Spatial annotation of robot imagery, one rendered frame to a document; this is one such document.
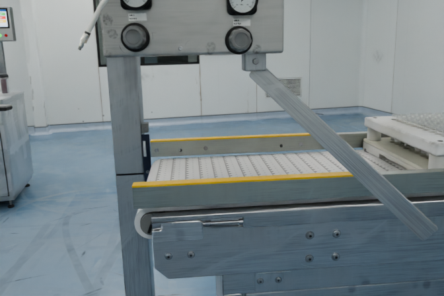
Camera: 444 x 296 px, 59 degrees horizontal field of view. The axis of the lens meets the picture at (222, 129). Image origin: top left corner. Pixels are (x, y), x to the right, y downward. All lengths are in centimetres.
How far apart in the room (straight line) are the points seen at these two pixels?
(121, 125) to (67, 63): 489
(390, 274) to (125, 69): 60
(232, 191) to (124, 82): 37
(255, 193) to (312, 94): 577
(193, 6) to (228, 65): 533
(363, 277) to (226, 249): 25
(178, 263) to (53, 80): 523
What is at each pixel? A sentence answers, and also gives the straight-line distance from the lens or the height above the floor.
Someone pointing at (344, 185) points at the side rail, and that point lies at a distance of 60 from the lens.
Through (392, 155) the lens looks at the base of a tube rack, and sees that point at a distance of 78.
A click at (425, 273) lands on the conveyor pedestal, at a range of 77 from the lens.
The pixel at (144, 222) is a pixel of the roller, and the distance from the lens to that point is 59.
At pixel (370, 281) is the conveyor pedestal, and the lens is 74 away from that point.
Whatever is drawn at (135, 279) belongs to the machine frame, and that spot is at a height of 55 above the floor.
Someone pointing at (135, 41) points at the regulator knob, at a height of 106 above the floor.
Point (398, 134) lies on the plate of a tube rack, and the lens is 76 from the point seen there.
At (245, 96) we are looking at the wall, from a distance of 592.
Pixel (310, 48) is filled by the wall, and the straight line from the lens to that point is 624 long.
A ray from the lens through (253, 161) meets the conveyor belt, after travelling 78.
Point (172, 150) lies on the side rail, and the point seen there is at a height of 84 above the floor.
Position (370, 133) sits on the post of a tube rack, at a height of 87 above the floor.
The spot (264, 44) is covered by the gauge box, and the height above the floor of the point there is 105.
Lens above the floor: 105
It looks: 11 degrees down
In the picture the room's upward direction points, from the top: 1 degrees counter-clockwise
